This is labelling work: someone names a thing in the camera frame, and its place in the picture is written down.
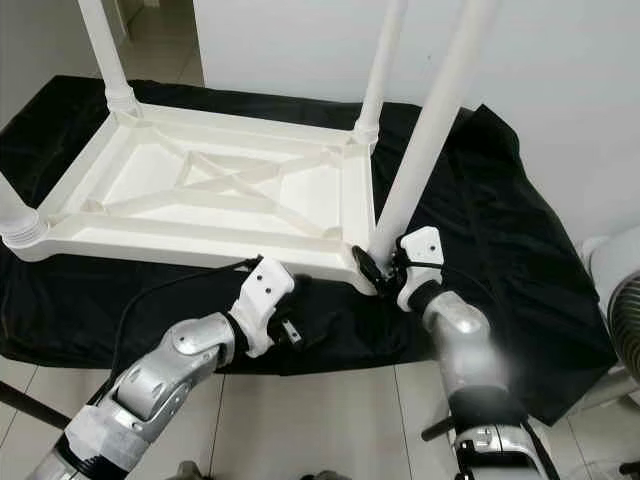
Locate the black metal table leg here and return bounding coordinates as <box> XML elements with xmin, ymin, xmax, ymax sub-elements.
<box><xmin>420</xmin><ymin>415</ymin><xmax>456</xmax><ymax>443</ymax></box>
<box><xmin>0</xmin><ymin>380</ymin><xmax>73</xmax><ymax>431</ymax></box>

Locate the white plastic table top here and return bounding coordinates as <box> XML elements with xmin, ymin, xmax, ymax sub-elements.
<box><xmin>5</xmin><ymin>98</ymin><xmax>381</xmax><ymax>296</ymax></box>

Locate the white plastic table leg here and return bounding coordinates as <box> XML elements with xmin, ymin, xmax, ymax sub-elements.
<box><xmin>78</xmin><ymin>0</ymin><xmax>139</xmax><ymax>113</ymax></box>
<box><xmin>352</xmin><ymin>0</ymin><xmax>409</xmax><ymax>146</ymax></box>
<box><xmin>368</xmin><ymin>0</ymin><xmax>501</xmax><ymax>263</ymax></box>
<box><xmin>0</xmin><ymin>180</ymin><xmax>51</xmax><ymax>246</ymax></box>

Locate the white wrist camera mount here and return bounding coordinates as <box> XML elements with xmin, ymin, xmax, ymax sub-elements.
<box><xmin>228</xmin><ymin>255</ymin><xmax>296</xmax><ymax>358</ymax></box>
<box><xmin>395</xmin><ymin>226</ymin><xmax>446</xmax><ymax>311</ymax></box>

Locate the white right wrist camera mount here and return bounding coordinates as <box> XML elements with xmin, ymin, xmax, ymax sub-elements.
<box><xmin>395</xmin><ymin>226</ymin><xmax>446</xmax><ymax>311</ymax></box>

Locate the black table cloth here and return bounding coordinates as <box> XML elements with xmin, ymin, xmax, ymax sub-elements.
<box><xmin>0</xmin><ymin>75</ymin><xmax>619</xmax><ymax>426</ymax></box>

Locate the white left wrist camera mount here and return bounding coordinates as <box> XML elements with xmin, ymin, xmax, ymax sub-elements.
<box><xmin>228</xmin><ymin>255</ymin><xmax>296</xmax><ymax>358</ymax></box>

